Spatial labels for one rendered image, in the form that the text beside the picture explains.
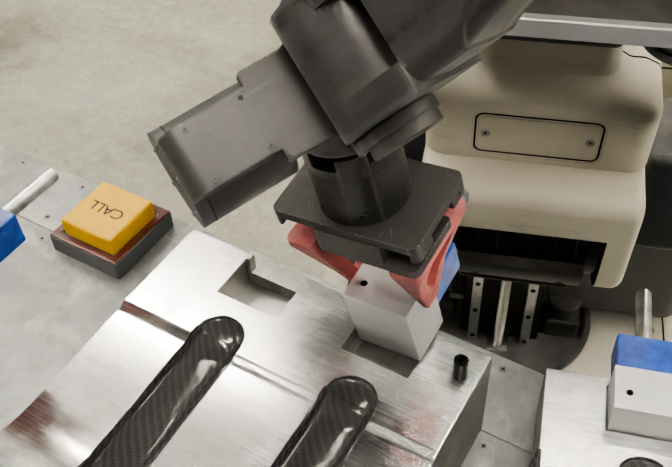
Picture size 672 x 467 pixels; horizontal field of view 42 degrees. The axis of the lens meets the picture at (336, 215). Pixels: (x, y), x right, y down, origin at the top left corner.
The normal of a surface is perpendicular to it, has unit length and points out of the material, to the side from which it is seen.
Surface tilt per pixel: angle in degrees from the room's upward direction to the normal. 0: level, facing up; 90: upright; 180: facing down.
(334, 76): 71
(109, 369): 4
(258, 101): 41
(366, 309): 100
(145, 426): 6
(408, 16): 76
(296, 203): 12
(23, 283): 0
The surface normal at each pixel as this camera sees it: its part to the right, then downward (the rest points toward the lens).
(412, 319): 0.83, 0.25
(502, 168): -0.06, -0.61
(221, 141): 0.11, -0.06
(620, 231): -0.19, 0.78
